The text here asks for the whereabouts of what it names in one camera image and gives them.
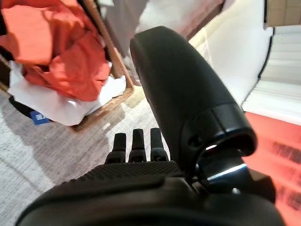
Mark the brown wooden nightstand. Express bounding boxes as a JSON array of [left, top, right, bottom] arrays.
[[265, 0, 301, 28]]

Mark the grey striped area rug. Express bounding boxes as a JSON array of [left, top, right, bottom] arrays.
[[0, 89, 170, 196]]

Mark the large bed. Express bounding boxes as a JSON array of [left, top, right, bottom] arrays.
[[103, 0, 227, 41]]

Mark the white curtain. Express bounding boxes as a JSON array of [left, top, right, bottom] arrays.
[[241, 24, 301, 119]]

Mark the wicker laundry basket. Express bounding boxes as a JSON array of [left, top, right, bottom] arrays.
[[0, 0, 135, 133]]

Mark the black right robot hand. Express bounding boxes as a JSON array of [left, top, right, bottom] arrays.
[[15, 25, 286, 226]]

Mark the white garment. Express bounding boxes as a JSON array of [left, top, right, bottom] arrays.
[[8, 60, 127, 127]]

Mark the red garment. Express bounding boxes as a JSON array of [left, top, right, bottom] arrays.
[[0, 0, 113, 102]]

